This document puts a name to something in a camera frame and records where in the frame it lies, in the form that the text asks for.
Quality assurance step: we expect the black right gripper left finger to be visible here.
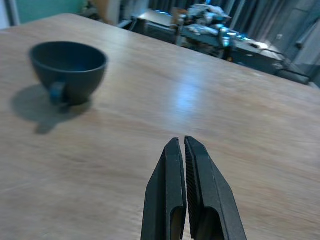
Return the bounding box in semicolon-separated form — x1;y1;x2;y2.
140;137;188;240

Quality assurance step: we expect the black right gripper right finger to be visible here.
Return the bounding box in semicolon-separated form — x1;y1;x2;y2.
184;135;248;240

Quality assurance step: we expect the cluttered dark desk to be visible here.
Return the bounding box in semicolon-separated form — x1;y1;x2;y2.
117;4;311;85

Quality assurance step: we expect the dark cup with handle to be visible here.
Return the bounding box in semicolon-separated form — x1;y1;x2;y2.
29;41;109;107

